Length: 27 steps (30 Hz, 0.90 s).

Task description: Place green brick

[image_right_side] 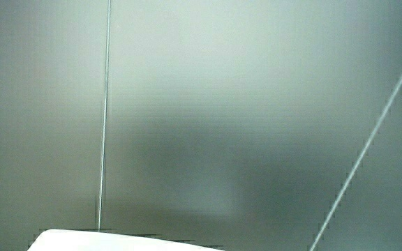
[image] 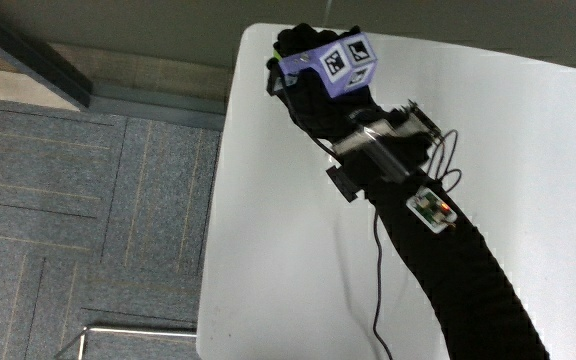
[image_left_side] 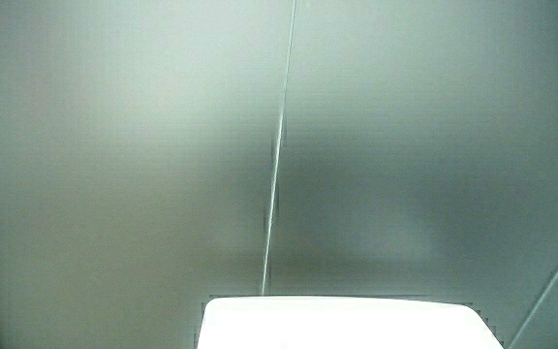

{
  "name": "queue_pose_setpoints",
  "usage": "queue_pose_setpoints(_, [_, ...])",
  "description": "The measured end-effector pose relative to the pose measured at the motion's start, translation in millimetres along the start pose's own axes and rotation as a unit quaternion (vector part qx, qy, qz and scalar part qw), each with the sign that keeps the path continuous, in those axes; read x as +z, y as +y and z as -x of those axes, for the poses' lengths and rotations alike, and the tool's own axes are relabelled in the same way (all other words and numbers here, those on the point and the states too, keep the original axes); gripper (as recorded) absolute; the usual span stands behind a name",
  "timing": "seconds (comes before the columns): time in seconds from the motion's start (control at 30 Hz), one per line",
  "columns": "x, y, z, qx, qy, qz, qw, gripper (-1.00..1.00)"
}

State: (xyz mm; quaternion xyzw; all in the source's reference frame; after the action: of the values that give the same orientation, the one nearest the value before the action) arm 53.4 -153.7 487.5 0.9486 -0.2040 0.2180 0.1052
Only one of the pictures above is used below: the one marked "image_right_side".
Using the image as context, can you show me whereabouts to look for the white rounded panel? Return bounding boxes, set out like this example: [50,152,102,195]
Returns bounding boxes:
[27,229,225,251]

